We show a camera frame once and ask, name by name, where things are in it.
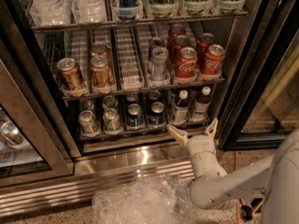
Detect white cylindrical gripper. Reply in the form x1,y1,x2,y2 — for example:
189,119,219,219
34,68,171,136
167,118,227,178

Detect brown bottle white cap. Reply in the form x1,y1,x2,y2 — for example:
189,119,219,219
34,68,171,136
190,86,211,121
170,90,189,125

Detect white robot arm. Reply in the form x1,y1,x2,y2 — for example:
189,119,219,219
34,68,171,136
167,120,299,224

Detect empty white shelf tray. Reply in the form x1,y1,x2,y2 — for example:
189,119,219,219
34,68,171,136
114,27,145,91

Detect stainless steel fridge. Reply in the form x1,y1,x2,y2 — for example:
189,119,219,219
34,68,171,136
0,0,298,217

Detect glass fridge door left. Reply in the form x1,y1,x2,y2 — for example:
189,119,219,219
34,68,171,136
0,41,73,187

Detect clear plastic bottle right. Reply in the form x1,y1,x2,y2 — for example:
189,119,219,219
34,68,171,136
72,0,107,23

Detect clear plastic bottle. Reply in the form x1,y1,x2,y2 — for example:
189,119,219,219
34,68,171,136
72,0,107,23
30,0,71,26

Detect clear plastic bottle left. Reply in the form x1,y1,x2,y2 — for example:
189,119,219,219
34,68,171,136
30,0,71,26

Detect blue Pepsi can front right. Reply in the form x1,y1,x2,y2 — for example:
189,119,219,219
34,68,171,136
149,102,165,125

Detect blue pepsi can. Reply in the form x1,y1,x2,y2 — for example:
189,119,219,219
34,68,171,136
149,102,165,125
125,93,139,105
126,104,143,127
147,91,161,104

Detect blue Pepsi can back right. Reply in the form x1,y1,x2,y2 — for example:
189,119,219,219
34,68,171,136
147,91,161,104

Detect blue Pepsi can front left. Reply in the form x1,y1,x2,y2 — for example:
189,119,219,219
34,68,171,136
126,104,143,127

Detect red Coca-Cola can front left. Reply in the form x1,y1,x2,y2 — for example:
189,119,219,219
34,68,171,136
175,47,197,78

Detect red coca-cola can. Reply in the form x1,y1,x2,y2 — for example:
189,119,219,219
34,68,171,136
200,44,225,76
170,35,191,62
167,24,186,47
175,47,197,78
196,33,216,60

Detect red Coca-Cola can front right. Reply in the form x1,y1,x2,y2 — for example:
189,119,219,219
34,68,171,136
200,44,225,76

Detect blue Pepsi can back left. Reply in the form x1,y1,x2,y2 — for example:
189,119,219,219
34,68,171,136
125,93,139,105

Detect clear plastic bin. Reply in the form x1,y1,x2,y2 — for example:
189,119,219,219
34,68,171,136
92,175,195,224

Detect silver green can front right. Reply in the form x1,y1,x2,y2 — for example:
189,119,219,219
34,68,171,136
104,108,121,131

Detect silver green can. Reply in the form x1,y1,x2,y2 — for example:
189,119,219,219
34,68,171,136
79,98,95,112
78,110,98,134
102,95,118,110
104,108,121,131

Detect yellow black wheeled stand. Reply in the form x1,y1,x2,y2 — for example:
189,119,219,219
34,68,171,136
240,198,263,221

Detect silver green can back right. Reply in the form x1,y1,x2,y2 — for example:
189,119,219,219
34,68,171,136
102,95,118,110

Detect red Coca-Cola can middle left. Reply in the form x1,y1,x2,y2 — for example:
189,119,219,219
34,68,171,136
170,35,191,62

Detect red Coca-Cola can back right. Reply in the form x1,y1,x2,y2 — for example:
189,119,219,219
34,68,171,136
196,33,216,60

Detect silver blue can back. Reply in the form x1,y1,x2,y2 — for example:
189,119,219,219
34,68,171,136
148,36,164,60

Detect red Coca-Cola can back left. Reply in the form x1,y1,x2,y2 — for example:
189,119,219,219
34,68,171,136
167,24,186,47

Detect silver green can front left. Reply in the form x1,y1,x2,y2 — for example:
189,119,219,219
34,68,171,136
78,110,98,134

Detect gold brown can front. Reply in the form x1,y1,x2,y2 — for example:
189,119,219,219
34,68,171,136
91,55,115,88

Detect gold brown can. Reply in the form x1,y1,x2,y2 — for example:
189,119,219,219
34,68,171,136
57,58,85,91
91,44,110,58
91,55,115,88

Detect silver green can back left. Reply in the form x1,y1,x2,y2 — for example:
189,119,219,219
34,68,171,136
79,98,95,112

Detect gold brown can back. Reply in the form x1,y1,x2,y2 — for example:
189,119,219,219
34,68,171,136
91,44,110,58

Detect gold brown can far left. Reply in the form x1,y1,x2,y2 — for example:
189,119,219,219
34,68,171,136
57,58,85,91

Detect silver can behind glass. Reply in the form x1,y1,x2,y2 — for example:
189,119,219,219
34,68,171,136
1,121,28,148

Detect orange cable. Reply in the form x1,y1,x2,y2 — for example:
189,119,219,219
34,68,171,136
233,150,241,224

